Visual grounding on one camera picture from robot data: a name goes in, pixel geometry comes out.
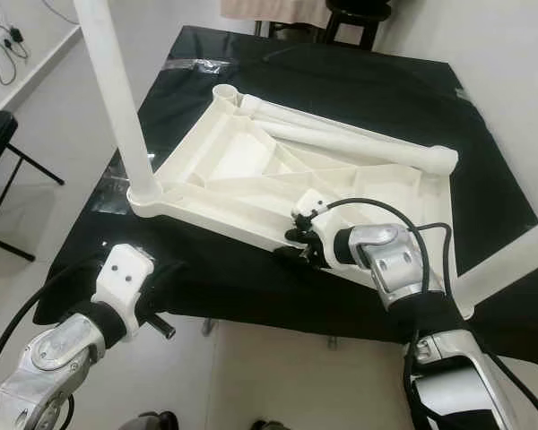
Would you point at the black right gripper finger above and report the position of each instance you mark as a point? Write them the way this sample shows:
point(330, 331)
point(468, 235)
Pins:
point(294, 256)
point(297, 235)

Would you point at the white plastic table top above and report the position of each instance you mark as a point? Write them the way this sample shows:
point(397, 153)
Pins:
point(242, 157)

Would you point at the clear crossed tape patch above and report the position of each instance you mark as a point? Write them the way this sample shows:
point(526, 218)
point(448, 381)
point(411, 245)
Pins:
point(112, 193)

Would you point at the grey robot left leg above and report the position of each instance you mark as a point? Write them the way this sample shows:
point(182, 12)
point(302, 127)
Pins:
point(157, 422)

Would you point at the grey robot leg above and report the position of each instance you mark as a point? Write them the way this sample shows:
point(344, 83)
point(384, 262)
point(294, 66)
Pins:
point(269, 425)
point(157, 422)

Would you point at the grey robot right leg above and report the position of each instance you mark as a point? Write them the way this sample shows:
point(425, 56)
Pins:
point(269, 425)

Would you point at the clear tape strip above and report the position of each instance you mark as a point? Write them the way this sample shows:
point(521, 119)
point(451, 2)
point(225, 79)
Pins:
point(197, 64)

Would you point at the grey tape patch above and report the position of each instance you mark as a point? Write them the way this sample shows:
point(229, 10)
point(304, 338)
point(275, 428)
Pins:
point(464, 92)

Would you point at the beige hanging cloth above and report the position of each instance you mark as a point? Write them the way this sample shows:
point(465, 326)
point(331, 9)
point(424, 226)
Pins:
point(273, 11)

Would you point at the black round stool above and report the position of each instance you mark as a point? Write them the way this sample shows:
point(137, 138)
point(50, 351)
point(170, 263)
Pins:
point(354, 13)

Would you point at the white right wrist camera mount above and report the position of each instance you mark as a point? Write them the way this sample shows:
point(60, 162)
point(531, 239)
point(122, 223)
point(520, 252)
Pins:
point(309, 204)

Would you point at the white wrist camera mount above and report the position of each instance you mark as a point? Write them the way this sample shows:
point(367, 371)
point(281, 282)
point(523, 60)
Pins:
point(309, 204)
point(125, 273)

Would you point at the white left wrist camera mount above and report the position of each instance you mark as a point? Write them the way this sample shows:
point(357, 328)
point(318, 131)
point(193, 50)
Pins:
point(125, 273)

